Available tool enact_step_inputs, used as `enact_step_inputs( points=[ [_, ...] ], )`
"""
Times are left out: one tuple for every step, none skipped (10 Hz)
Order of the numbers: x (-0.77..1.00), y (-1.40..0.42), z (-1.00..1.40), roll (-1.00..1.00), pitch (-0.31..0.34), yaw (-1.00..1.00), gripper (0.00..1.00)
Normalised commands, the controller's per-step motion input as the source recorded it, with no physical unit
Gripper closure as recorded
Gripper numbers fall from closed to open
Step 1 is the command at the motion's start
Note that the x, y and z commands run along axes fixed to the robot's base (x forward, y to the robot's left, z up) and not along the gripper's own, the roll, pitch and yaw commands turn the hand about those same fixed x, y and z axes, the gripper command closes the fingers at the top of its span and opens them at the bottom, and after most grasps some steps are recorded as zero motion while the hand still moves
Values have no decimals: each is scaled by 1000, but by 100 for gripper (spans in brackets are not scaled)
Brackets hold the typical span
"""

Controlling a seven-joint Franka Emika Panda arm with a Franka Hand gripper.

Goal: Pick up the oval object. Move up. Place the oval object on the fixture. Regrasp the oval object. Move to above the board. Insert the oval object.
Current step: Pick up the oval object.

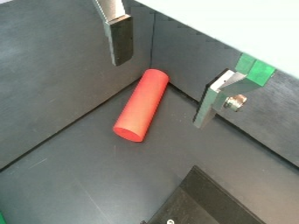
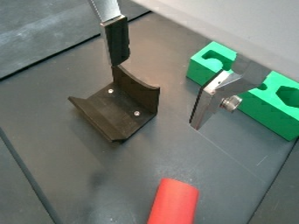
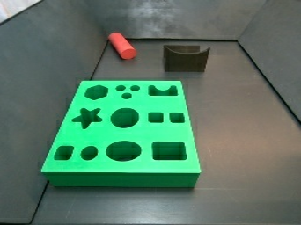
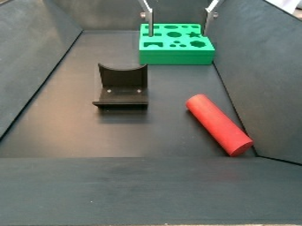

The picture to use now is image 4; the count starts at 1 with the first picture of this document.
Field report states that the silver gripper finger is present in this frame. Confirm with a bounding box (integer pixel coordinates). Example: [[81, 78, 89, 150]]
[[137, 0, 153, 27], [203, 0, 219, 36]]

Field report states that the red cylinder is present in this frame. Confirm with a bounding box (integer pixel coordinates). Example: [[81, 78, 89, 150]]
[[185, 94, 252, 156]]

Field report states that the green shape sorter block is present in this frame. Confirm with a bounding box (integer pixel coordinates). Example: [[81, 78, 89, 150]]
[[138, 24, 215, 65]]

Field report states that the black cradle fixture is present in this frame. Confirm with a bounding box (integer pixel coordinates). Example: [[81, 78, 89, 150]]
[[92, 64, 148, 108]]

